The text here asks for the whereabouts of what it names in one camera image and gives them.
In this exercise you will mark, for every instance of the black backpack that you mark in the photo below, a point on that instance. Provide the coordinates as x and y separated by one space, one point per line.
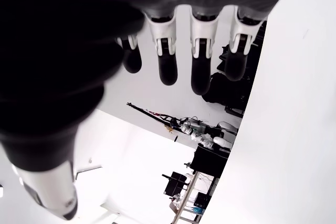
225 93

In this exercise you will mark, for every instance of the small black box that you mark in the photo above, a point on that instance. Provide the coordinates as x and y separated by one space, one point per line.
202 199

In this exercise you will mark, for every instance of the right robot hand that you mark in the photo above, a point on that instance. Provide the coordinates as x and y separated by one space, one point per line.
65 51

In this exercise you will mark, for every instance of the black tripod pole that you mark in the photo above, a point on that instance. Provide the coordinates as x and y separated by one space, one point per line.
147 113

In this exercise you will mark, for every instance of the black monitor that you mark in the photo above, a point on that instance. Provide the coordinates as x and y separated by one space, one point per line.
174 184

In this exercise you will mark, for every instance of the metal frame shelf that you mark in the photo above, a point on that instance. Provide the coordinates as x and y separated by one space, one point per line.
187 195

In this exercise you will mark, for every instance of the silver humanoid robot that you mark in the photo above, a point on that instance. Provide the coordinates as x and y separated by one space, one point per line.
223 140

